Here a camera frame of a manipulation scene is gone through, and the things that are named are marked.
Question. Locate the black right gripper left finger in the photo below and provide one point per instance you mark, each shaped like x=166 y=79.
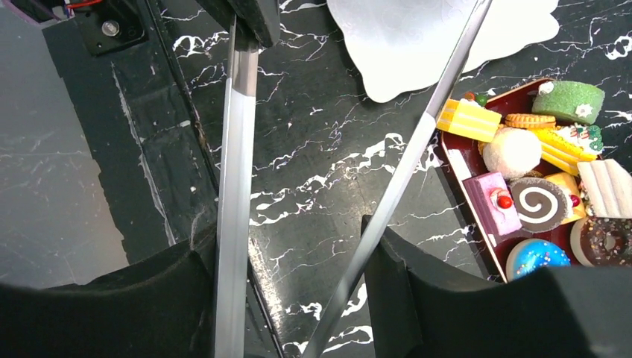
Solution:
x=158 y=307

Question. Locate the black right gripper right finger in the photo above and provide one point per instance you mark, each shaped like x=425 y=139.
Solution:
x=421 y=306

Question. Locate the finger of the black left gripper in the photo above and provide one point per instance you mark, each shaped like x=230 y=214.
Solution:
x=261 y=17

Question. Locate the metal serving tongs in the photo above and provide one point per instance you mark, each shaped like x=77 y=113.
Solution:
x=323 y=155

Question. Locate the white three-tier cake stand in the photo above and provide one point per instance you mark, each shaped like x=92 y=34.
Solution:
x=401 y=45

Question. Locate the yellow layered cake piece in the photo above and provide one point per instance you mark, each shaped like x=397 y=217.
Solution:
x=468 y=119

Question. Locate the blue sprinkled donut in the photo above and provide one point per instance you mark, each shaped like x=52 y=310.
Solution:
x=532 y=254

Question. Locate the pink rectangular cake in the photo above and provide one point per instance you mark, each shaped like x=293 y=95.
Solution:
x=493 y=204

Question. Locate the red dessert tray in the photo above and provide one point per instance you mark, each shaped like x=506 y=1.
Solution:
x=465 y=158

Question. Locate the chocolate swirl roll cake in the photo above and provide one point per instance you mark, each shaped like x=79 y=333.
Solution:
x=541 y=205

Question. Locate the white coconut ball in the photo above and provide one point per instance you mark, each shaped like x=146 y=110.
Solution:
x=513 y=152

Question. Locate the yellow cheesecake with cherry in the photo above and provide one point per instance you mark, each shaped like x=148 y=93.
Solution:
x=568 y=184

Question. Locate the chocolate sprinkled donut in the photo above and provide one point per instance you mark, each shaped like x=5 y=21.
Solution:
x=601 y=241

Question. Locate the round sandwich biscuit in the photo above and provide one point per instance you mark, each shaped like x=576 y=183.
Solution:
x=529 y=121

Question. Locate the yellow decorated cake slice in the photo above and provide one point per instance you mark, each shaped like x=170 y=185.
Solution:
x=566 y=146

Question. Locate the white triangle cake slice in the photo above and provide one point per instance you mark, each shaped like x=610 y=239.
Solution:
x=607 y=186

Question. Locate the green swirl roll cake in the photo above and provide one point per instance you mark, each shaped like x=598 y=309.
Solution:
x=570 y=101

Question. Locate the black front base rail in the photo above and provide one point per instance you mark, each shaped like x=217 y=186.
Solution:
x=142 y=131

